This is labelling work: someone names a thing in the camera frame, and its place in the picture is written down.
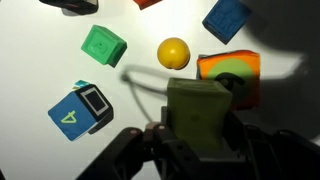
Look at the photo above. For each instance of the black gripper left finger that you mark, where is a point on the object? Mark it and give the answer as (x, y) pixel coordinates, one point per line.
(150, 150)

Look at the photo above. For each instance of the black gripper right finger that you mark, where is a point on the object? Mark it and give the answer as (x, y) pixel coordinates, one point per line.
(266, 153)

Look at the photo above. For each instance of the yellow-green toy block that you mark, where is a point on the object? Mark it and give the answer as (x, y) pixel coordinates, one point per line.
(198, 113)

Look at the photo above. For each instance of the blue plush cube with four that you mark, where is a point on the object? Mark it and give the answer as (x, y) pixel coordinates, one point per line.
(78, 115)

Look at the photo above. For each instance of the orange plush cube toy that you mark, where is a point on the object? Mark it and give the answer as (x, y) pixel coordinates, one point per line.
(230, 66)

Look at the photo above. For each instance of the green toy block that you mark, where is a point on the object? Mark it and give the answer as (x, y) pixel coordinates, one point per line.
(103, 45)

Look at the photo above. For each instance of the blue toy block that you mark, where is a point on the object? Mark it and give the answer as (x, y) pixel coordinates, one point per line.
(226, 18)

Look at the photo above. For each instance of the orange toy block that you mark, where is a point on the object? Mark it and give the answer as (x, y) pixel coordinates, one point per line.
(146, 2)

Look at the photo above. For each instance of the checkered plush cube toy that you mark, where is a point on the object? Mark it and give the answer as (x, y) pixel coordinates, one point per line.
(70, 4)

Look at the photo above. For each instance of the yellow ball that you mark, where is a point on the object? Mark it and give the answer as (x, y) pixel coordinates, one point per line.
(173, 53)

